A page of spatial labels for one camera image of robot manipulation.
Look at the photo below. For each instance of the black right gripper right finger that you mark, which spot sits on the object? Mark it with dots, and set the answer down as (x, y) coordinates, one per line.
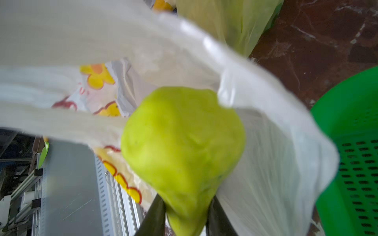
(217, 223)

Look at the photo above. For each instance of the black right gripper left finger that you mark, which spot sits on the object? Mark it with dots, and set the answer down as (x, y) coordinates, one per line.
(154, 222)

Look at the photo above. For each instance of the green pear top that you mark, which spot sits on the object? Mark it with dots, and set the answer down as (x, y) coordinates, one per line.
(184, 144)

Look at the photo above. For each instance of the white plastic bag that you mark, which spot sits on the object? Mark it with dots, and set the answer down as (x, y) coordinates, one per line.
(288, 161)

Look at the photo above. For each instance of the green avocado print plastic bag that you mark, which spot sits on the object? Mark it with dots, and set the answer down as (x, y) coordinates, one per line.
(237, 23)

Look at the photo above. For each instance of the green plastic perforated basket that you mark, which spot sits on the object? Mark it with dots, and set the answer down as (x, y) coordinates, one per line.
(348, 114)

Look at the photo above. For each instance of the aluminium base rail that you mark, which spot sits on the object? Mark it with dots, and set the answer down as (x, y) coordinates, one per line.
(120, 214)

